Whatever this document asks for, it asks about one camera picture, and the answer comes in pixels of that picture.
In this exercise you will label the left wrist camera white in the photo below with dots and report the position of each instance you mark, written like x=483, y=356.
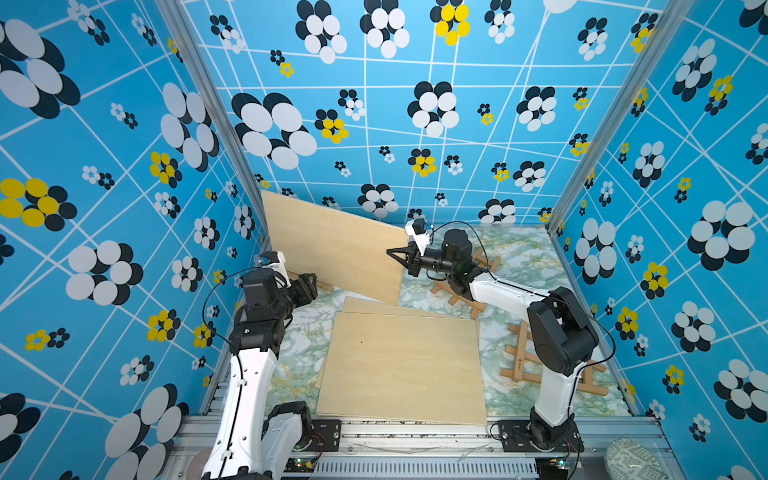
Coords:
x=276, y=260

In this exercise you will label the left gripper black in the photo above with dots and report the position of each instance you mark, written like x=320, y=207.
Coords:
x=303, y=296

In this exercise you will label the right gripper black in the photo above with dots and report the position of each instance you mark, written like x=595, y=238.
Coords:
x=413, y=265

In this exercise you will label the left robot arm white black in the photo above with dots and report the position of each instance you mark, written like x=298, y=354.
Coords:
x=253, y=442

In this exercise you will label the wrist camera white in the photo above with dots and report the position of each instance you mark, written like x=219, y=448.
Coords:
x=419, y=234
x=276, y=260

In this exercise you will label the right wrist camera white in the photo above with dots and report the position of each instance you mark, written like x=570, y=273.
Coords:
x=419, y=234

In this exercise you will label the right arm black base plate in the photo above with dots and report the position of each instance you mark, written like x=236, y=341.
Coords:
x=522, y=436

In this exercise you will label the green patterned round object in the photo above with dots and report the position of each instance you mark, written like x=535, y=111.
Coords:
x=627, y=460

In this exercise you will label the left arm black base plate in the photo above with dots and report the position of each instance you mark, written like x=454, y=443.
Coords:
x=289, y=433

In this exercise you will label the pink translucent bowl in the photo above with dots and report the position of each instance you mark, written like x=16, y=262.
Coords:
x=196, y=466

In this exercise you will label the plywood board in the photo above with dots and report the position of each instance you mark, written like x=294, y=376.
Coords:
x=412, y=368
x=361, y=306
x=341, y=249

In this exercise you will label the aluminium front rail frame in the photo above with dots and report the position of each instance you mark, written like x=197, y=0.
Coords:
x=369, y=449

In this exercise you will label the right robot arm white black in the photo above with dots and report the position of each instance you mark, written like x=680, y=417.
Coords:
x=563, y=334

